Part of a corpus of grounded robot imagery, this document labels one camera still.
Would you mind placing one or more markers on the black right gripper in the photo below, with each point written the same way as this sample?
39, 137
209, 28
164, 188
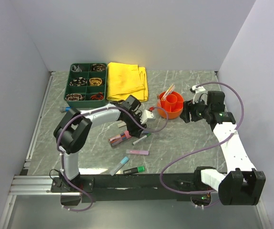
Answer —
188, 106

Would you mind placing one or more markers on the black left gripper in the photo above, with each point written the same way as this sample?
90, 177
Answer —
135, 131

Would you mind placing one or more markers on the orange round divided container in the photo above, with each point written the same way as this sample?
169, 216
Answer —
173, 104

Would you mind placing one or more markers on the orange pen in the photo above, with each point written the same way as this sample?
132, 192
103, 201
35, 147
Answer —
170, 89

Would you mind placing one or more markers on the dark blue pen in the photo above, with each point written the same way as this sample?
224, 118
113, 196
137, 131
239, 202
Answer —
158, 100

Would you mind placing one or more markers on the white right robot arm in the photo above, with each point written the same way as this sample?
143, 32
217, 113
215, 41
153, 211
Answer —
242, 184

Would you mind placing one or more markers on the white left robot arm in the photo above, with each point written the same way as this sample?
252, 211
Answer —
72, 131

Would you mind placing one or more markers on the white marker green cap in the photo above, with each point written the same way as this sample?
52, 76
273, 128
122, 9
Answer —
141, 138

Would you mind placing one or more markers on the beige eraser block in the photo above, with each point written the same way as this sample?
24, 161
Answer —
121, 124

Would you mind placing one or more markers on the clear tube blue cap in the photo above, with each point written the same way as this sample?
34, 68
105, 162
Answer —
119, 166

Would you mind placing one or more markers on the black green highlighter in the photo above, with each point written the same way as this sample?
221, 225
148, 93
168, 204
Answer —
134, 170

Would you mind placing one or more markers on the orange navy rolled tie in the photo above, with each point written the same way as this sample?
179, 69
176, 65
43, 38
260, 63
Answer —
99, 96

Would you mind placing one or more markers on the yellow folded cloth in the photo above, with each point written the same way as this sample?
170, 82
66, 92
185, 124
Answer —
126, 79

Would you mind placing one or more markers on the yellow black rolled tie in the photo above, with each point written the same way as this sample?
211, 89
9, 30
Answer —
95, 81

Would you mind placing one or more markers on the green compartment tray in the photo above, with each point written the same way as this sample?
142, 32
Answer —
86, 85

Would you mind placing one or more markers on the dark brown rolled tie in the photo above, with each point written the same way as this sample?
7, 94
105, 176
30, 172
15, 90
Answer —
98, 67

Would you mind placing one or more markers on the black white rolled tie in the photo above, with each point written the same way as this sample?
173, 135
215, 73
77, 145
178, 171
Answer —
80, 81

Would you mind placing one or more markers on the blue grey cylinder object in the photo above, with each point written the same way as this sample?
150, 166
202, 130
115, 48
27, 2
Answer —
64, 109

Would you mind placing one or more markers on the grey rolled item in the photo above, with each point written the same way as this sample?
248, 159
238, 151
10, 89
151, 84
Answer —
76, 69

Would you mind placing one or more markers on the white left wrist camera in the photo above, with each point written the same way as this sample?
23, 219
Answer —
147, 116

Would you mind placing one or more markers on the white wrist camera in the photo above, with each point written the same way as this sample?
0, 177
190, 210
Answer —
198, 91
147, 116

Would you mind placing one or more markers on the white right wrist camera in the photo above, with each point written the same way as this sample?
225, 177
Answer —
198, 91

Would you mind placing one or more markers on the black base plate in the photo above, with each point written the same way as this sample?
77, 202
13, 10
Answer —
115, 188

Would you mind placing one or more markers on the aluminium rail frame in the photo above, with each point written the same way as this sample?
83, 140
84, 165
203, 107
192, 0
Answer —
181, 183

